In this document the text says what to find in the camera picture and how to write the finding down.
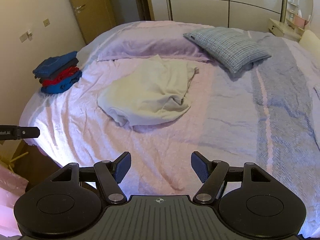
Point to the wall socket with plug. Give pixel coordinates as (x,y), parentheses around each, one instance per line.
(28,35)

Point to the folded bright blue garment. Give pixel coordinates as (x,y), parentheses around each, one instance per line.
(64,85)

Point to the small grey checked pillow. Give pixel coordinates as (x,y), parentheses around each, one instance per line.
(231,48)

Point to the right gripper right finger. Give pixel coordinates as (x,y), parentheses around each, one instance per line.
(212,175)

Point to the cream wardrobe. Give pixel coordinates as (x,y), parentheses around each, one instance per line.
(242,14)

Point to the oval vanity mirror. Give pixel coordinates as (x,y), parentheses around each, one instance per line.
(305,8)

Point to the wall light switch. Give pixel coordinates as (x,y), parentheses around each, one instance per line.
(46,22)

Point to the grey herringbone blanket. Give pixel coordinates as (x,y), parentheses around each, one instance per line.
(268,116)

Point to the cream bedside dresser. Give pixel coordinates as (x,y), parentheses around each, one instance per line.
(284,30)

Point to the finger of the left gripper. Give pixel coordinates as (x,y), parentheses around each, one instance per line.
(27,132)

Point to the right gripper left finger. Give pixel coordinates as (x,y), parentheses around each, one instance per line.
(109,175)

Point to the pink bed sheet duvet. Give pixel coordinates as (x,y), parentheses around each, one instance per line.
(74,129)

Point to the door handle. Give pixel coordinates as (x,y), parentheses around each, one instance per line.
(79,9)

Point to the folded dark grey garment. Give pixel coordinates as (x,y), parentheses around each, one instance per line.
(55,74)

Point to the cream long-sleeve shirt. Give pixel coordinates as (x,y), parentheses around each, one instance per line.
(155,93)

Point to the cream padded headboard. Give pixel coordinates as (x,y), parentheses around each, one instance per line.
(311,43)

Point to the brown wooden door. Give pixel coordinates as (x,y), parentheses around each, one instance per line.
(95,19)

